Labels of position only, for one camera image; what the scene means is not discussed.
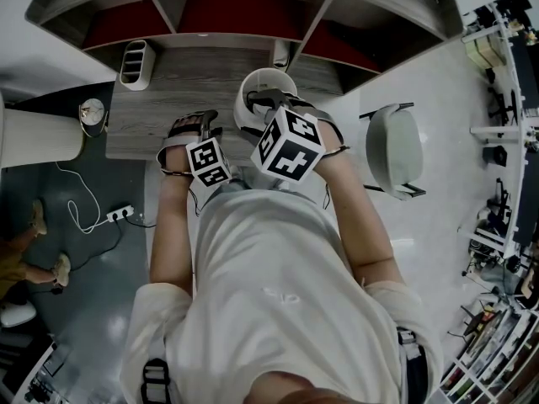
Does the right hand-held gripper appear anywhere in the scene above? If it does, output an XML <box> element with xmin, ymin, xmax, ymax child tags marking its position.
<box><xmin>246</xmin><ymin>88</ymin><xmax>328</xmax><ymax>183</ymax></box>

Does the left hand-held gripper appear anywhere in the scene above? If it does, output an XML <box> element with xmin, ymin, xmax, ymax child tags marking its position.
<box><xmin>184</xmin><ymin>109</ymin><xmax>232</xmax><ymax>189</ymax></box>

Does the person's right forearm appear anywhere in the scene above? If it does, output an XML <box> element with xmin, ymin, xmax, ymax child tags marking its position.
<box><xmin>322</xmin><ymin>151</ymin><xmax>405</xmax><ymax>285</ymax></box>

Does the person's left forearm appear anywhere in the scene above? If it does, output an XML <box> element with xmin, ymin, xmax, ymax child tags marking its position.
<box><xmin>149</xmin><ymin>170</ymin><xmax>199</xmax><ymax>294</ymax></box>

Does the wooden desk with shelves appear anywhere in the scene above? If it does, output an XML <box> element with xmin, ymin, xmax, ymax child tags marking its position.
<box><xmin>24</xmin><ymin>0</ymin><xmax>464</xmax><ymax>162</ymax></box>

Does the white desk organizer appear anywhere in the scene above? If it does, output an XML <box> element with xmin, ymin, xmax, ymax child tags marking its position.
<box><xmin>120</xmin><ymin>39</ymin><xmax>157</xmax><ymax>91</ymax></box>

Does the person's left hand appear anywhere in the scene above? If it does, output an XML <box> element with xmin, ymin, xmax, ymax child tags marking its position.
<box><xmin>156</xmin><ymin>112</ymin><xmax>211</xmax><ymax>174</ymax></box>

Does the person's right hand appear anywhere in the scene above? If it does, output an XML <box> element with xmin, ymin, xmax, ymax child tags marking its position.
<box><xmin>290</xmin><ymin>98</ymin><xmax>343</xmax><ymax>156</ymax></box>

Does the cream tall container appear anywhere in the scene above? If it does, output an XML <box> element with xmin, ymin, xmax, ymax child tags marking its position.
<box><xmin>272</xmin><ymin>40</ymin><xmax>291</xmax><ymax>69</ymax></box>

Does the white power strip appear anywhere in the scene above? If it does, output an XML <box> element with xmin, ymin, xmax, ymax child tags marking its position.
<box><xmin>105</xmin><ymin>203</ymin><xmax>135</xmax><ymax>223</ymax></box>

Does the grey padded chair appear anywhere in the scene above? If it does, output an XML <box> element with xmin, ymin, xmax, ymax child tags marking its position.
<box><xmin>359</xmin><ymin>102</ymin><xmax>427</xmax><ymax>201</ymax></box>

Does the person's white shirt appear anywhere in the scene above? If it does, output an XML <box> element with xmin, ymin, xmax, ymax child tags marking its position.
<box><xmin>120</xmin><ymin>187</ymin><xmax>446</xmax><ymax>404</ymax></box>

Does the black box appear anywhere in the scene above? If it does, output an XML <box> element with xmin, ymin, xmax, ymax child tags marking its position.
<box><xmin>482</xmin><ymin>145</ymin><xmax>509</xmax><ymax>167</ymax></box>

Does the pale green box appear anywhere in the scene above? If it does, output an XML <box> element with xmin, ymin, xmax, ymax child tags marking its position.
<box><xmin>465</xmin><ymin>35</ymin><xmax>506</xmax><ymax>69</ymax></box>

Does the black office chair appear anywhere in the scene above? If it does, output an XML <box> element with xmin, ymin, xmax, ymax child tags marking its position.
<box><xmin>486</xmin><ymin>178</ymin><xmax>515</xmax><ymax>226</ymax></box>
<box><xmin>487</xmin><ymin>86</ymin><xmax>522</xmax><ymax>126</ymax></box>

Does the white office chair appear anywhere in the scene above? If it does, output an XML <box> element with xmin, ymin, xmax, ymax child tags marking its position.
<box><xmin>0</xmin><ymin>300</ymin><xmax>38</xmax><ymax>330</ymax></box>

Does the long white workbench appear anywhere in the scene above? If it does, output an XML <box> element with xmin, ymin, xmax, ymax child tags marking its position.
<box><xmin>461</xmin><ymin>0</ymin><xmax>539</xmax><ymax>260</ymax></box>

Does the white shelf unit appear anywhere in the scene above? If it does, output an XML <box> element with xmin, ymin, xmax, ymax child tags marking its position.
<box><xmin>440</xmin><ymin>309</ymin><xmax>539</xmax><ymax>404</ymax></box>

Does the grey hand strap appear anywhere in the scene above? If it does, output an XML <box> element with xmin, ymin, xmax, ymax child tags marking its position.
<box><xmin>156</xmin><ymin>136</ymin><xmax>197</xmax><ymax>168</ymax></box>
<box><xmin>290</xmin><ymin>94</ymin><xmax>343</xmax><ymax>142</ymax></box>

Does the black power cable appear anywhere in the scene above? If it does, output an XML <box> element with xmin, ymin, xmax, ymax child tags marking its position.
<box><xmin>31</xmin><ymin>215</ymin><xmax>157</xmax><ymax>298</ymax></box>

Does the white cable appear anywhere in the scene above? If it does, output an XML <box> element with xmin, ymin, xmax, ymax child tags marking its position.
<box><xmin>54</xmin><ymin>160</ymin><xmax>111</xmax><ymax>235</ymax></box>

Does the black harness strap buckle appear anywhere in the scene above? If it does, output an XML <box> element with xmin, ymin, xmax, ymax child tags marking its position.
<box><xmin>398</xmin><ymin>328</ymin><xmax>430</xmax><ymax>404</ymax></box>
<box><xmin>141</xmin><ymin>358</ymin><xmax>172</xmax><ymax>404</ymax></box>

